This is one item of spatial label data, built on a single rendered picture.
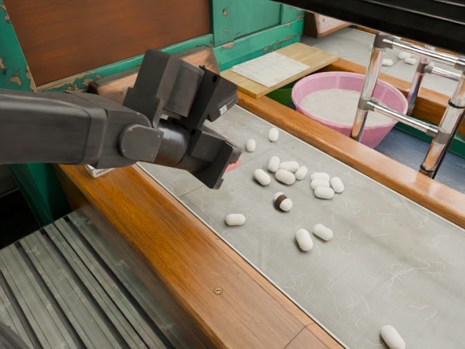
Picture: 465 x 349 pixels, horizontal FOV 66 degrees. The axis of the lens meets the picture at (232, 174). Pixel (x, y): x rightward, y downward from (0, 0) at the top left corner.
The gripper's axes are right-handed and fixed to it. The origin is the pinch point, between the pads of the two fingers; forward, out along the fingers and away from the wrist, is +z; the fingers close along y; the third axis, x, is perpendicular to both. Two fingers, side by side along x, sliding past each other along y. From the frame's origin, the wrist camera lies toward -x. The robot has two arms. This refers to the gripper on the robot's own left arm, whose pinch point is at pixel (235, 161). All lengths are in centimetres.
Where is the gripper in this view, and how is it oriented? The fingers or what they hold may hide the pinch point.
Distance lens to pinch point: 58.0
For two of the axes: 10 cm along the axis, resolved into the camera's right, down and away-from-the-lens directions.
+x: -4.6, 8.7, 1.9
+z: 5.7, 1.2, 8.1
